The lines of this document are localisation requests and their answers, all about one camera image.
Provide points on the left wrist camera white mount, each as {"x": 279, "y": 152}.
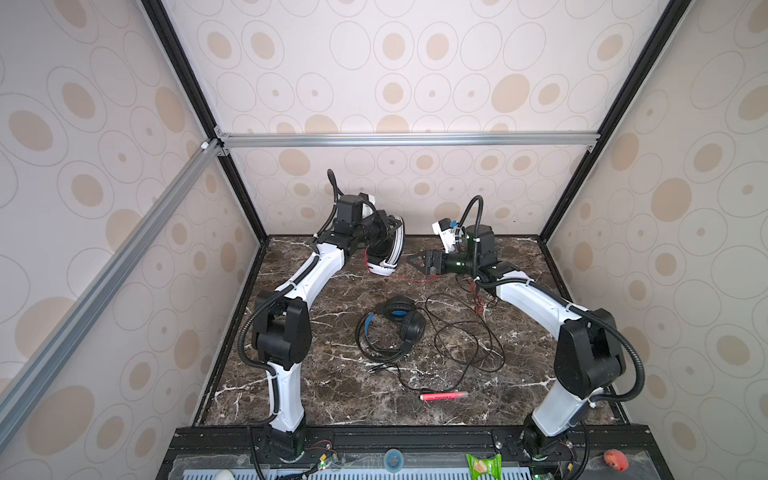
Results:
{"x": 366, "y": 200}

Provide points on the aluminium left rail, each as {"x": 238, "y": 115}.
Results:
{"x": 40, "y": 371}

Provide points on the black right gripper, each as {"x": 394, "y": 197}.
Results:
{"x": 430, "y": 259}

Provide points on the black corner frame post right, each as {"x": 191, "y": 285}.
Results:
{"x": 652, "y": 50}

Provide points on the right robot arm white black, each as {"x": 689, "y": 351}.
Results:
{"x": 594, "y": 362}

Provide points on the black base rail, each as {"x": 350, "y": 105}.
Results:
{"x": 430, "y": 452}

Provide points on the aluminium rail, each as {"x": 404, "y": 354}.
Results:
{"x": 40, "y": 371}
{"x": 440, "y": 139}

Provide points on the black blue headphones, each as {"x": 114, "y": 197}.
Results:
{"x": 403, "y": 312}

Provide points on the black corner frame post left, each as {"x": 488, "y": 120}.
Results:
{"x": 161, "y": 24}

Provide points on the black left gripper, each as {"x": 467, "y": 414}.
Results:
{"x": 382, "y": 225}

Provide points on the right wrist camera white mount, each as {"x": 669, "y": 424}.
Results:
{"x": 449, "y": 233}

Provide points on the red round object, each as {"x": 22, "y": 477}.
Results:
{"x": 616, "y": 459}

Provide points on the black corner frame post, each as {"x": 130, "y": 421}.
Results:
{"x": 652, "y": 50}
{"x": 161, "y": 24}

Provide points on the white black headphones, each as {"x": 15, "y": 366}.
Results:
{"x": 383, "y": 256}

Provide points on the green snack packet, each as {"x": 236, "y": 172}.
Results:
{"x": 479, "y": 467}

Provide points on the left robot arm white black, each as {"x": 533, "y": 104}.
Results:
{"x": 277, "y": 336}

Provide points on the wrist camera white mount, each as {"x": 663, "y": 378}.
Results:
{"x": 366, "y": 200}
{"x": 449, "y": 233}

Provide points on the aluminium back rail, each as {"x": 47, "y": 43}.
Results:
{"x": 440, "y": 139}

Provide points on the pink marker pen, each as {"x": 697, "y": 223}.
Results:
{"x": 439, "y": 396}

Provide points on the blue tape roll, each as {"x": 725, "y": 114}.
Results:
{"x": 393, "y": 461}

